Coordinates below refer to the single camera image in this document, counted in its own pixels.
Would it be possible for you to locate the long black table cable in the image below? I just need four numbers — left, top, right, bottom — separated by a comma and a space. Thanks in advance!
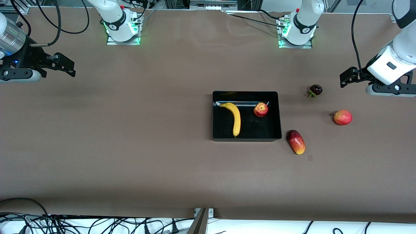
231, 14, 286, 29

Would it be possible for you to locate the black arched floor cable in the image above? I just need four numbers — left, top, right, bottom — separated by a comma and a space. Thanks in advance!
0, 198, 49, 216

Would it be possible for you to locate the yellow banana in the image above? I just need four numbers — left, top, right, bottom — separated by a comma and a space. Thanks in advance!
219, 102, 241, 137

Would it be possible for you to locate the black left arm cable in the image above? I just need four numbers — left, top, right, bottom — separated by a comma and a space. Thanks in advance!
351, 0, 369, 80

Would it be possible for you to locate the large red apple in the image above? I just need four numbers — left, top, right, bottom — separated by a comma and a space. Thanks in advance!
333, 110, 353, 126

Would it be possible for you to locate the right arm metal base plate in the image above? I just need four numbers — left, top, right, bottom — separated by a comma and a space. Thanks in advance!
107, 19, 141, 45

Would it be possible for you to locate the black plastic tray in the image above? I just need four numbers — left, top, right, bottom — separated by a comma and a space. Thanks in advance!
212, 91, 282, 142

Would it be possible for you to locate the grey metal post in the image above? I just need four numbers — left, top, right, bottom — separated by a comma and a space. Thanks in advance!
187, 208, 208, 234

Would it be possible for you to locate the black looping arm cable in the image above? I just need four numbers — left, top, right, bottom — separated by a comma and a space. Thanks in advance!
35, 0, 90, 34

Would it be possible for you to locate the brown table cover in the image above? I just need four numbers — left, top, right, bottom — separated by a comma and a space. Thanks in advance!
0, 6, 416, 225

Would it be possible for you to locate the aluminium frame profile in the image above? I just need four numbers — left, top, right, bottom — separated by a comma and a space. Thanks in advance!
0, 0, 30, 14

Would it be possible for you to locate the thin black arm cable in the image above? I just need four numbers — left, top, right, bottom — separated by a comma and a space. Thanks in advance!
10, 0, 32, 37

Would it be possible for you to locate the black cable tangle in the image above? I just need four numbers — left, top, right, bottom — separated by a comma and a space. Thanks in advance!
0, 211, 195, 234

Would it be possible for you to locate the small red apple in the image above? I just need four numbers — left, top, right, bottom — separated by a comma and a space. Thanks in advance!
253, 102, 269, 118

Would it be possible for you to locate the dark purple mangosteen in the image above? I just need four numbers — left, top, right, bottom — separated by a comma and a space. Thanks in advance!
308, 84, 323, 98

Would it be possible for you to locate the white power strip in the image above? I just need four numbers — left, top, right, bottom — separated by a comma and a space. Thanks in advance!
190, 0, 238, 10

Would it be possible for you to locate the red yellow mango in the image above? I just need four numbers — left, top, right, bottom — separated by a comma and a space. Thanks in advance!
286, 130, 306, 155

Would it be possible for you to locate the short black table cable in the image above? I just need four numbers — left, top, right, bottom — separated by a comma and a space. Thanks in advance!
257, 9, 281, 20

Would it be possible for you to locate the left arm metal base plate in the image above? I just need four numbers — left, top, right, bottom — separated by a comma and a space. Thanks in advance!
278, 18, 313, 49

